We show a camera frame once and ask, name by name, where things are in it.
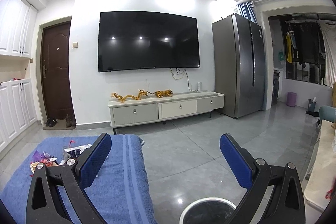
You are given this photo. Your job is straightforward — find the white rimmed trash bin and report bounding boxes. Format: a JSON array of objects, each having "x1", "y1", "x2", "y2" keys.
[{"x1": 179, "y1": 197, "x2": 236, "y2": 224}]

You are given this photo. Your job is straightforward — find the blue white milk carton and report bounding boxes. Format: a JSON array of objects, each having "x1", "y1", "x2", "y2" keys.
[{"x1": 63, "y1": 144, "x2": 92, "y2": 161}]

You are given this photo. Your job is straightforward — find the large black wall television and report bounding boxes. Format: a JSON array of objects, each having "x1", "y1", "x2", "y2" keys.
[{"x1": 98, "y1": 11, "x2": 200, "y2": 72}]

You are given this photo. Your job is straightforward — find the brown candy bag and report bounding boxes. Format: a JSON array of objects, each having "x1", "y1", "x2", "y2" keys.
[{"x1": 30, "y1": 151, "x2": 59, "y2": 173}]

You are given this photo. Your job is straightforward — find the beige marble side table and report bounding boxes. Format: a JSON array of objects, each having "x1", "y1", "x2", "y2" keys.
[{"x1": 303, "y1": 120, "x2": 335, "y2": 217}]

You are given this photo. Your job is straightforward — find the purple small bin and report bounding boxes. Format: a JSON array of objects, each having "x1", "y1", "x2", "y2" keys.
[{"x1": 286, "y1": 92, "x2": 297, "y2": 107}]

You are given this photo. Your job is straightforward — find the blue towel table cover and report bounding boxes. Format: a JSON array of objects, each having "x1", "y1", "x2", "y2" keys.
[{"x1": 1, "y1": 134, "x2": 156, "y2": 223}]

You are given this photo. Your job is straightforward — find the dark brown entrance door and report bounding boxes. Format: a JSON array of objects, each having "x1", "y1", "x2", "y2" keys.
[{"x1": 41, "y1": 21, "x2": 74, "y2": 119}]

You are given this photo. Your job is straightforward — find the white wall cabinets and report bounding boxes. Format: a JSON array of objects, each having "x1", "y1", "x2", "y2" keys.
[{"x1": 1, "y1": 0, "x2": 37, "y2": 152}]

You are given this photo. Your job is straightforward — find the white grey TV cabinet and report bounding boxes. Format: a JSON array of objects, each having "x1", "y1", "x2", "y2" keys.
[{"x1": 108, "y1": 91, "x2": 225, "y2": 134}]

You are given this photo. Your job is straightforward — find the golden dragon ornament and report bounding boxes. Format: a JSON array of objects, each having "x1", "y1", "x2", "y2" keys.
[{"x1": 110, "y1": 89, "x2": 173, "y2": 103}]

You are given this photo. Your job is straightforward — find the grey double door refrigerator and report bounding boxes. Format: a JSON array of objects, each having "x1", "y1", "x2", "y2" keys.
[{"x1": 212, "y1": 14, "x2": 266, "y2": 119}]

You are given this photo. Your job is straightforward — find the dark shoes by door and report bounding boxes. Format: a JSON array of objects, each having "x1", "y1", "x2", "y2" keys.
[{"x1": 45, "y1": 114, "x2": 76, "y2": 129}]

